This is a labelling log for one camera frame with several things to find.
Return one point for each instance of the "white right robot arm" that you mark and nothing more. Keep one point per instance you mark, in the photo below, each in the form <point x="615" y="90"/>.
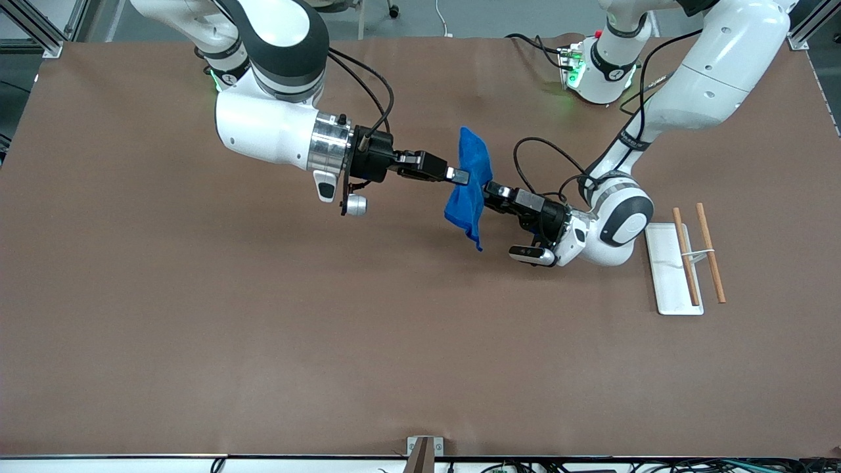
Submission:
<point x="263" y="125"/>

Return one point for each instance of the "white rack with wooden bars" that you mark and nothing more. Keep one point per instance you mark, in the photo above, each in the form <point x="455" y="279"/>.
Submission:
<point x="667" y="269"/>

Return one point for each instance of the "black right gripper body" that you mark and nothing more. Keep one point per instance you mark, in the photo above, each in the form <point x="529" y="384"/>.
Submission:
<point x="372" y="157"/>

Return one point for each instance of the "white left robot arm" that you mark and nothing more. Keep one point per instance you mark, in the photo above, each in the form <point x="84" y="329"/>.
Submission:
<point x="709" y="79"/>

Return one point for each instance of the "aluminium frame profile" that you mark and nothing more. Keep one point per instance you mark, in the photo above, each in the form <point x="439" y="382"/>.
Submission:
<point x="798" y="41"/>
<point x="49" y="46"/>

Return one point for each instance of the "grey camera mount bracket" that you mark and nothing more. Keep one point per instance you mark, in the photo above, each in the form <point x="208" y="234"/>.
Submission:
<point x="424" y="453"/>

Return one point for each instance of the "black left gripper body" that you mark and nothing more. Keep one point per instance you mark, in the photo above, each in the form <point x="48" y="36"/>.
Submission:
<point x="550" y="217"/>

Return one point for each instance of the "blue towel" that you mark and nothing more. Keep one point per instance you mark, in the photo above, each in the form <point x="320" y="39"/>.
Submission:
<point x="470" y="157"/>

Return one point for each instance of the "office chair base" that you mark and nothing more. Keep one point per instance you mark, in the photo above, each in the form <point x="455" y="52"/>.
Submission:
<point x="393" y="10"/>

